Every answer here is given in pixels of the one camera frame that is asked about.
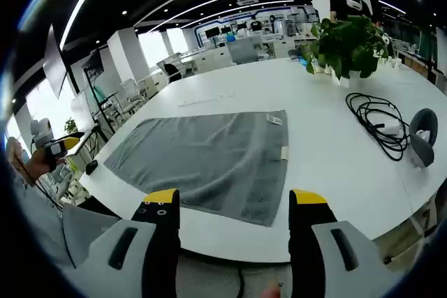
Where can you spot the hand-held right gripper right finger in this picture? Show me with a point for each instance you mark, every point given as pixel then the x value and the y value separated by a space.
pixel 314 259

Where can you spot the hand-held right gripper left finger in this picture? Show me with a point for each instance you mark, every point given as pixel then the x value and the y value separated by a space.
pixel 139 242

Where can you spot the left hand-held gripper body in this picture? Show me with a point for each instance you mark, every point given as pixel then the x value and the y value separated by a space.
pixel 42 134

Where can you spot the grey towel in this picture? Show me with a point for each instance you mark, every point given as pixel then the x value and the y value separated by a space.
pixel 209 151

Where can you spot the person's left hand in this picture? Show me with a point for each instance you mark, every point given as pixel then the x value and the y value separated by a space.
pixel 38 165

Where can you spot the person's right hand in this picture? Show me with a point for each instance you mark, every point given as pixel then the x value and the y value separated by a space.
pixel 272 291

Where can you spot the black computer mouse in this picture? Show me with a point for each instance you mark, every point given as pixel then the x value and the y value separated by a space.
pixel 91 167

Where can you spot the white table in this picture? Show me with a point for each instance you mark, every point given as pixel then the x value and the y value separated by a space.
pixel 314 186

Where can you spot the black tripod stand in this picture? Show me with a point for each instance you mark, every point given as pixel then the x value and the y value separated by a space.
pixel 94 67

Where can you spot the white office chair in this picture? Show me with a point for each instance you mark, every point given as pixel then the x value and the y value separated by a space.
pixel 132 90

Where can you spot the black office chair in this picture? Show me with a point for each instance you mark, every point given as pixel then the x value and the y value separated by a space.
pixel 173 71

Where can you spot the white power adapter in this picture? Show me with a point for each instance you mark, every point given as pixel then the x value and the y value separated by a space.
pixel 389 127

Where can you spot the grey headset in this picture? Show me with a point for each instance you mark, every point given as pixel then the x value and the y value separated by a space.
pixel 426 151

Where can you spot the grey partition panel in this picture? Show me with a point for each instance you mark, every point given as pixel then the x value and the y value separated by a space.
pixel 244 50

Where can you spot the green potted plant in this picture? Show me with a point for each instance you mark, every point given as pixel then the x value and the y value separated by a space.
pixel 349 46

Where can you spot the wall screen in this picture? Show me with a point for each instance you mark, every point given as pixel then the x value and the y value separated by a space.
pixel 55 67

